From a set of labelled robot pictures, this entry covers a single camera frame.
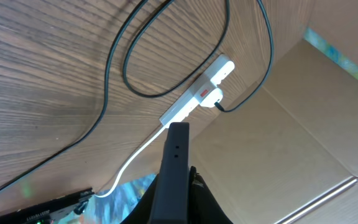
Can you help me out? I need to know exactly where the white power strip cord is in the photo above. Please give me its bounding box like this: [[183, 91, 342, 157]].
[[92, 124, 167, 199]]

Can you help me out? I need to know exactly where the white charger plug adapter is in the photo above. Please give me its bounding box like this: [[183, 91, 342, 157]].
[[200, 88, 223, 108]]

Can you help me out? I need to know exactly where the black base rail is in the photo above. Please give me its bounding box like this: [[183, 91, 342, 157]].
[[0, 189, 94, 224]]

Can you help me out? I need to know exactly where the white power strip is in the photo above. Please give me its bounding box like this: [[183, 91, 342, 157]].
[[160, 54, 235, 128]]

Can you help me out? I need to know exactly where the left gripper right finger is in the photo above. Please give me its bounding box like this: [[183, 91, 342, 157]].
[[188, 166, 232, 224]]

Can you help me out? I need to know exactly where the black charging cable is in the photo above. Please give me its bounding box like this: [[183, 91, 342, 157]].
[[0, 0, 275, 205]]

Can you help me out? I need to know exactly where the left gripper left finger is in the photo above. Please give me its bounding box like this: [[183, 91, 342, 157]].
[[149, 122, 190, 224]]

